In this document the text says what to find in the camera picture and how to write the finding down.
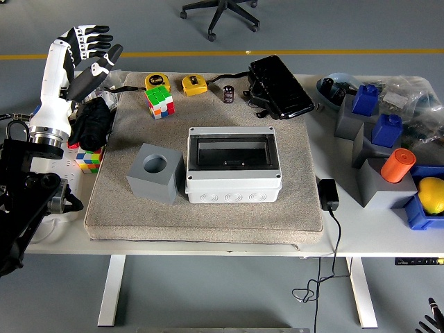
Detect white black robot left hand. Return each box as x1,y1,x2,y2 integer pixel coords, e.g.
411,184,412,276
29,24,124,130

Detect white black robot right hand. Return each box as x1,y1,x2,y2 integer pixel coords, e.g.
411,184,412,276
415,297,444,333

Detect orange cylindrical battery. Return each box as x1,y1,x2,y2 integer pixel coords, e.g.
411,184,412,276
380,148,417,184

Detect black cloth bundle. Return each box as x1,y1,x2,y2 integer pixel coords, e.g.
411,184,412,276
67,96,115,153

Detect black desk control panel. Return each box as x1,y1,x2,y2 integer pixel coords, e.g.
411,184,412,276
394,257,444,266

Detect white table leg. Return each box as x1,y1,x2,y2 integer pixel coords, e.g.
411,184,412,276
345,256,379,330
97,255,126,327

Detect Rubik's cube white yellow faces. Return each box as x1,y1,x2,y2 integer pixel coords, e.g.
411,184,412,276
75,147,105,174

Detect white power strip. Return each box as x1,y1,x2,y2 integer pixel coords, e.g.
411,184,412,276
33,157,86,240

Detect yellow tape measure black label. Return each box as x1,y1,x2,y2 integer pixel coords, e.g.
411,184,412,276
144,73,171,93

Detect Rubik's cube green face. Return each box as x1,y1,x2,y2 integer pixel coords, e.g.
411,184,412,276
144,86,176,120

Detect blue plastic bin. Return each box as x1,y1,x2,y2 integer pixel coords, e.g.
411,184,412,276
403,165,444,231

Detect yellow lemon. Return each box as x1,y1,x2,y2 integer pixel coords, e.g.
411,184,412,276
417,176,444,215

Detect grey block holder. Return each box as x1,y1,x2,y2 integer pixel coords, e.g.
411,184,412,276
351,121,396,170
334,93,379,142
357,157,419,210

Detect grey block with round hole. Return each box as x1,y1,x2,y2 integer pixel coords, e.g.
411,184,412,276
126,142,185,206

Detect black power adapter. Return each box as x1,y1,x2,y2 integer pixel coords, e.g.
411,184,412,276
317,178,341,212

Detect black office chair base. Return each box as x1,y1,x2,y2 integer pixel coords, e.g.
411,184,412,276
180,0,261,42

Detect blue plastic block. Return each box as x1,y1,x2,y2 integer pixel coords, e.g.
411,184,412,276
351,84,379,117
371,113,404,148

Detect grey-brown mat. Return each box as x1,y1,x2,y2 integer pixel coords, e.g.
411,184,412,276
84,71,325,246

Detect glossy black case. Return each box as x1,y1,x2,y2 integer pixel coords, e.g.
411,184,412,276
246,54,316,120

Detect large clear plastic bag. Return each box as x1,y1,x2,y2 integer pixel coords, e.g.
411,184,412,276
367,76,444,153

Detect grey-blue bowl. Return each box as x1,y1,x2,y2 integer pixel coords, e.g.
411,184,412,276
316,72,361,112

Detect black adapter cord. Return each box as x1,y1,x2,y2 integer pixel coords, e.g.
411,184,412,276
291,207,353,333

